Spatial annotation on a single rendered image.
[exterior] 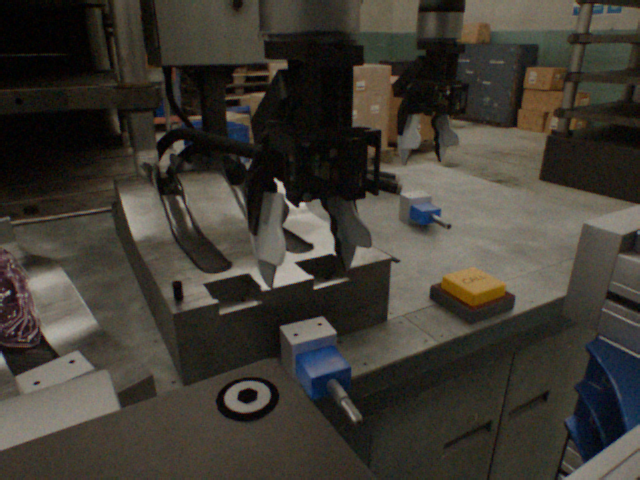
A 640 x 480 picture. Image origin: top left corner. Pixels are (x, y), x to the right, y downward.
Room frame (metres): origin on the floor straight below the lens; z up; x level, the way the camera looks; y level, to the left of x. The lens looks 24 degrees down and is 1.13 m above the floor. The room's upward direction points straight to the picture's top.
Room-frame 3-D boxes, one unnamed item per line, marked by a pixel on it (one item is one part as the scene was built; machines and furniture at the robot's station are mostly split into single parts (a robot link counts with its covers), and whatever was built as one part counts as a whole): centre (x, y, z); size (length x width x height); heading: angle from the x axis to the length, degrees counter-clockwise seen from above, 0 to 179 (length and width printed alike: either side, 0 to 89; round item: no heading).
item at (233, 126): (4.45, 1.00, 0.32); 0.60 x 0.41 x 0.22; 41
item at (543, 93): (6.55, -3.13, 0.42); 0.86 x 0.33 x 0.83; 35
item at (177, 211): (0.65, 0.15, 0.92); 0.35 x 0.16 x 0.09; 29
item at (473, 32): (7.66, -2.24, 1.26); 0.42 x 0.33 x 0.29; 35
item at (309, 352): (0.37, 0.00, 0.83); 0.13 x 0.05 x 0.05; 24
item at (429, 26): (0.86, -0.20, 1.15); 0.08 x 0.08 x 0.05
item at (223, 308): (0.44, 0.09, 0.87); 0.05 x 0.05 x 0.04; 29
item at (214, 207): (0.66, 0.15, 0.87); 0.50 x 0.26 x 0.14; 29
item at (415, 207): (0.84, -0.20, 0.83); 0.13 x 0.05 x 0.05; 22
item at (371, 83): (4.97, -0.04, 0.47); 1.22 x 0.80 x 0.94; 39
